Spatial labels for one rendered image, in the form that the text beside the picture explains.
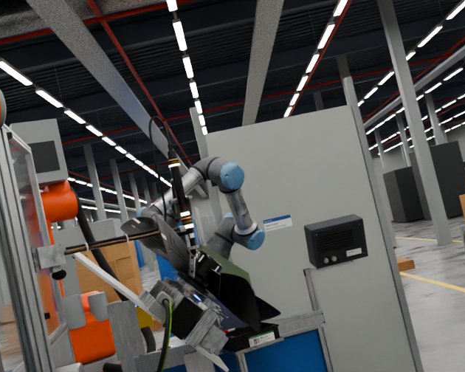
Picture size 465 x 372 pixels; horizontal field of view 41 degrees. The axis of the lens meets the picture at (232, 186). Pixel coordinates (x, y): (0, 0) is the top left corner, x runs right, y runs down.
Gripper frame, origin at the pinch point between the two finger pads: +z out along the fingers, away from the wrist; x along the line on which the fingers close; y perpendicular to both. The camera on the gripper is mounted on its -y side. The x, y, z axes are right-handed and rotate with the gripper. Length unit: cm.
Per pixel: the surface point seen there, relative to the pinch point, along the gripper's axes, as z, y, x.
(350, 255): -36, 40, -74
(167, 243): 32.9, 16.8, 10.8
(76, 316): -364, 62, 90
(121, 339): 15, 46, 33
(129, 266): -798, 34, 40
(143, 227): -1.7, 8.3, 17.1
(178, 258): 27.2, 22.6, 8.1
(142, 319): -34, 47, 25
